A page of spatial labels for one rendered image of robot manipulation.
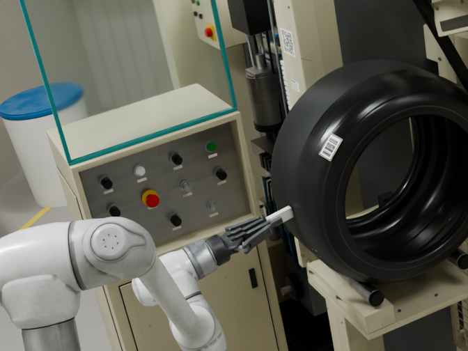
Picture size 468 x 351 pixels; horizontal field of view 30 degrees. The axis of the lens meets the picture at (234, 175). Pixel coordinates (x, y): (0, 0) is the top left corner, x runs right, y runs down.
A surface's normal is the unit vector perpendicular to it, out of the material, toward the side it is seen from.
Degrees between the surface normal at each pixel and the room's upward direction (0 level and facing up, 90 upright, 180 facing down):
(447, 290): 0
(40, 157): 94
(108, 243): 54
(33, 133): 94
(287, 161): 65
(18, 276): 75
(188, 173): 90
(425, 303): 0
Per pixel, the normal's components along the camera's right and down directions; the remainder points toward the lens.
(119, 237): 0.02, -0.21
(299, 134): -0.82, -0.33
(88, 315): -0.19, -0.89
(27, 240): -0.20, -0.70
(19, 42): 0.90, 0.00
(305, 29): 0.37, 0.33
